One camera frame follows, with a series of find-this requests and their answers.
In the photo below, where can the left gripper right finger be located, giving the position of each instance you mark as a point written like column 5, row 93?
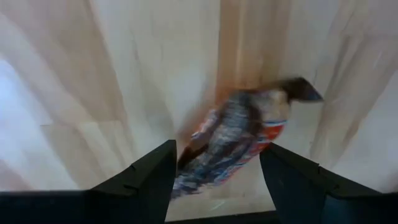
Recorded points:
column 298, row 193

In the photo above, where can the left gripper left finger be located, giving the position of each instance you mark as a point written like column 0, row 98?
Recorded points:
column 140, row 193

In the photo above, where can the brown chocolate candy bar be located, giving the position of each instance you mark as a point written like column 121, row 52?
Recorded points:
column 236, row 137

